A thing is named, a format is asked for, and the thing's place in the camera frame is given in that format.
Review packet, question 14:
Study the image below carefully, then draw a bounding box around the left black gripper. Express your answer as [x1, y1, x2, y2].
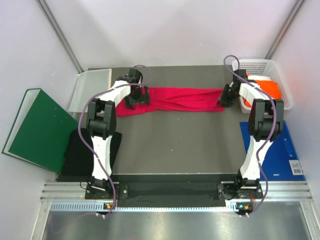
[124, 85, 150, 110]

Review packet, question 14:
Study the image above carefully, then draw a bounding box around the pink red t-shirt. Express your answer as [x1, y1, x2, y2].
[116, 87, 224, 117]

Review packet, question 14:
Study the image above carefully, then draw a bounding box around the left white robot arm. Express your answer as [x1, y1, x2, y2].
[85, 65, 151, 180]

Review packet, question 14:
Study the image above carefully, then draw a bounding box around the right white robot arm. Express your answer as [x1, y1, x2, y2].
[217, 69, 284, 198]

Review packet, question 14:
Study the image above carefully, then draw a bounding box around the orange t-shirt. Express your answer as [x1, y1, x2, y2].
[246, 73, 282, 100]

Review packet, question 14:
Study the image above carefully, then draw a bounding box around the translucent plastic tray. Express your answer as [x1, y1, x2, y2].
[68, 68, 112, 113]

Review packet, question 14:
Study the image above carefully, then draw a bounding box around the white plastic basket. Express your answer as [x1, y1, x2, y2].
[231, 59, 294, 111]

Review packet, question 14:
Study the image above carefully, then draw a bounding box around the black folded t-shirt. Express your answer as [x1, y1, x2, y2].
[60, 130, 122, 177]

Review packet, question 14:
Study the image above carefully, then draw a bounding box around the blue folder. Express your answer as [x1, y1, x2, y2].
[239, 122, 305, 181]

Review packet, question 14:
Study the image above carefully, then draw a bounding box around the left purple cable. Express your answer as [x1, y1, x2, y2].
[77, 65, 153, 217]

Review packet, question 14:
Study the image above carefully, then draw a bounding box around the purple cable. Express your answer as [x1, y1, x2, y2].
[223, 55, 278, 217]
[77, 65, 153, 217]

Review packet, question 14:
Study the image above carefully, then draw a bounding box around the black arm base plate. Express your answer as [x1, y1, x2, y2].
[84, 181, 265, 208]

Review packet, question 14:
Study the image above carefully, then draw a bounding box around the green ring binder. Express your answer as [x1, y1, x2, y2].
[2, 88, 78, 173]

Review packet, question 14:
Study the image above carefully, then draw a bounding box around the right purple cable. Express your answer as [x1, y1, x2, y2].
[223, 55, 278, 217]

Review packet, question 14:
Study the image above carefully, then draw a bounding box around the right aluminium frame post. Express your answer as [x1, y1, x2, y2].
[264, 0, 307, 60]

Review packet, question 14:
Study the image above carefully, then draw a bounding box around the aluminium frame post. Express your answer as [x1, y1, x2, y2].
[36, 0, 84, 74]
[264, 0, 307, 60]

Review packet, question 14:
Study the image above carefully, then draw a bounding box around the perforated cable duct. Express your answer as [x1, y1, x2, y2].
[50, 201, 250, 213]

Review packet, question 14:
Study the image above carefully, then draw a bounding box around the left aluminium frame post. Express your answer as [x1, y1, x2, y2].
[36, 0, 84, 74]

